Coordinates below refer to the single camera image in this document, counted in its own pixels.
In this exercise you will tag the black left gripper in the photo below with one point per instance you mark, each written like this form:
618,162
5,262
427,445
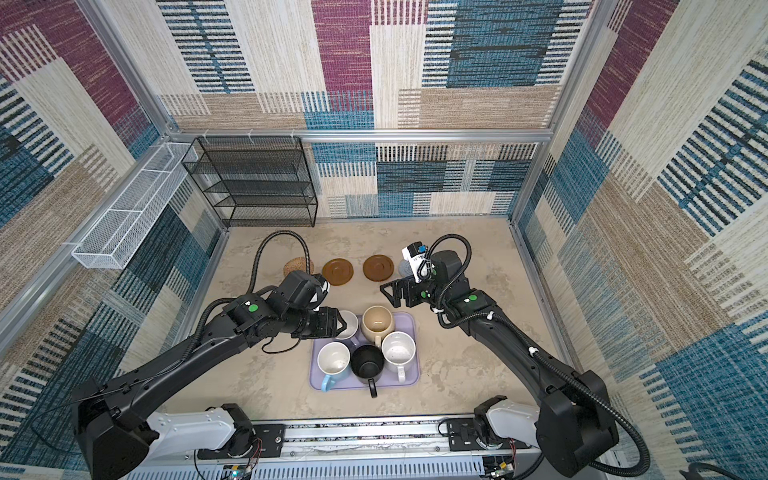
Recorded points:
330,318

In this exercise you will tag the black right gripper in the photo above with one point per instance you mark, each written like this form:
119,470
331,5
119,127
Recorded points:
397,287

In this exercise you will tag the lavender mug white inside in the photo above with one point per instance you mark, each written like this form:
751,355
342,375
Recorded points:
352,325

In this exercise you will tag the brown wooden round coaster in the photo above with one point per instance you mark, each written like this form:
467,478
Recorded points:
378,268

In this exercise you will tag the tan wicker round coaster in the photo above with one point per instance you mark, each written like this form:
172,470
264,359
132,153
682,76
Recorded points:
298,264

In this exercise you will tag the blue-grey woven round coaster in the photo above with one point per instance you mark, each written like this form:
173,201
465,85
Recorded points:
404,269

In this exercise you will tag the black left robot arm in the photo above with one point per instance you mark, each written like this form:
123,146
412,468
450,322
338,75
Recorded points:
111,418

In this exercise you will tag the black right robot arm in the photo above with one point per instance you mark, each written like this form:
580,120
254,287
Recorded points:
576,422

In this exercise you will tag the beige ceramic mug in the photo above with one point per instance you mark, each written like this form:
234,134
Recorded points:
377,322

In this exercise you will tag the white ceramic mug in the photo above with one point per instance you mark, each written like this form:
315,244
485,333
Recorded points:
399,350

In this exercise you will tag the black ceramic mug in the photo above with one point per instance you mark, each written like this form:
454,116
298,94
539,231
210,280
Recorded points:
367,364

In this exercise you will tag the light blue handled mug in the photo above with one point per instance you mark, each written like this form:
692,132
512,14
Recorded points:
333,361

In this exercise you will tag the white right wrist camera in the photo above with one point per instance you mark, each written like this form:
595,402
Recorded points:
415,254

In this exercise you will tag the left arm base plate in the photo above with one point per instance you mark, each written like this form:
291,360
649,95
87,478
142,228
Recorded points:
260,440

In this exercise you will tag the aluminium front rail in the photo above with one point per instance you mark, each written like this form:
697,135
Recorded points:
390,447

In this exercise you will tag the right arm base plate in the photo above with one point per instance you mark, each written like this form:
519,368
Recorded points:
471,433

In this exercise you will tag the black wire mesh shelf rack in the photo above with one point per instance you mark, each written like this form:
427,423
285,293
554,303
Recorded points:
254,181

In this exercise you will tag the white wire mesh wall basket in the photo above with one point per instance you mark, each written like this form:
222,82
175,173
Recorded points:
117,235

